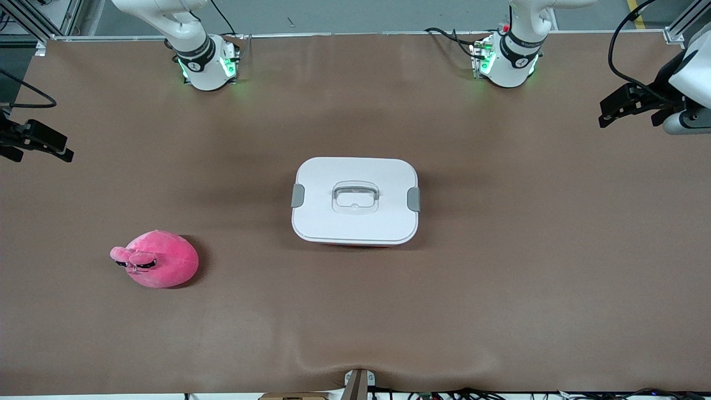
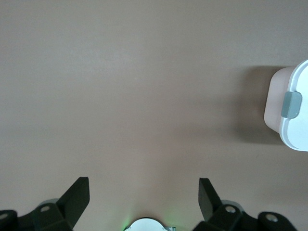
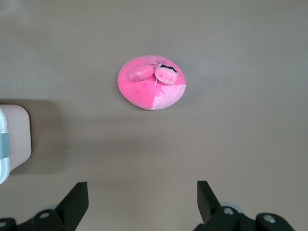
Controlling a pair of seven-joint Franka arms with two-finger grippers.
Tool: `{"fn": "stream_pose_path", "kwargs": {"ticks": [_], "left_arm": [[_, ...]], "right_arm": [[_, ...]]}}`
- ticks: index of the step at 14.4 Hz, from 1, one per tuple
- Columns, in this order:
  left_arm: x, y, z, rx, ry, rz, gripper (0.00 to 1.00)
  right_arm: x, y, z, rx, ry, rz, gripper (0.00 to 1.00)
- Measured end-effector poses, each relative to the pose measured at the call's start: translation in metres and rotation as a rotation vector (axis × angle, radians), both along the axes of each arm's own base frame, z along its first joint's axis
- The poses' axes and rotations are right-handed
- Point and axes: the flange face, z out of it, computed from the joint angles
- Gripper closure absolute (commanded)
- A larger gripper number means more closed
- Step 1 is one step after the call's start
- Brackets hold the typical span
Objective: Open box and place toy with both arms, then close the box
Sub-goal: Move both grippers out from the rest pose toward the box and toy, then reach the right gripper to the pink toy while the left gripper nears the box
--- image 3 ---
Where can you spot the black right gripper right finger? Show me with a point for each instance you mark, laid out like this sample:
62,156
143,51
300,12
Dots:
207,204

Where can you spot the pink round plush toy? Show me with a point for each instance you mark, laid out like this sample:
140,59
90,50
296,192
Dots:
144,93

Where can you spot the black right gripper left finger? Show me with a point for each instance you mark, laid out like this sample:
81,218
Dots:
74,202

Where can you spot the translucent white plastic bin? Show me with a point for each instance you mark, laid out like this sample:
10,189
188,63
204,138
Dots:
20,134

